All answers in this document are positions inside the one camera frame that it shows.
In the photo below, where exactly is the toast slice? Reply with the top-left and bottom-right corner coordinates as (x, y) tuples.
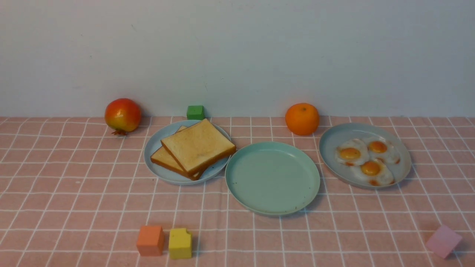
(161, 119), (236, 175)
(150, 125), (204, 181)

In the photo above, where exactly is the fried egg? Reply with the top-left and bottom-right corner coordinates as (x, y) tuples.
(362, 136), (400, 165)
(350, 159), (395, 186)
(334, 138), (370, 166)

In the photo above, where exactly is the green foam cube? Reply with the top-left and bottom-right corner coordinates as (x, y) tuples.
(186, 105), (206, 120)

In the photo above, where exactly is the teal green plate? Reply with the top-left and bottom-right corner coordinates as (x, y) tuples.
(225, 142), (321, 217)

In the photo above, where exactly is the orange fruit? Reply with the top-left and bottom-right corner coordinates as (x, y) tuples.
(285, 103), (320, 136)

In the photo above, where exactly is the light blue plate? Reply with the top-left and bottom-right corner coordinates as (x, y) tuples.
(144, 120), (231, 186)

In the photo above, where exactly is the red yellow pomegranate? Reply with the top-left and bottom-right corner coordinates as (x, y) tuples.
(104, 98), (141, 136)

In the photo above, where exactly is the yellow foam block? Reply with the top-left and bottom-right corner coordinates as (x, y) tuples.
(168, 228), (192, 260)

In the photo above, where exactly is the grey blue plate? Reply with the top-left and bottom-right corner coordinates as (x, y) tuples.
(319, 123), (411, 189)

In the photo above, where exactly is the orange foam cube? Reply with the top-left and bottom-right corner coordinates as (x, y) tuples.
(136, 225), (165, 257)

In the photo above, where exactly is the pink checkered tablecloth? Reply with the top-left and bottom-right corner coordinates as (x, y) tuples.
(0, 116), (475, 267)

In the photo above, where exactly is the pink foam cube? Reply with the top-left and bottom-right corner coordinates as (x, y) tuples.
(425, 224), (462, 259)

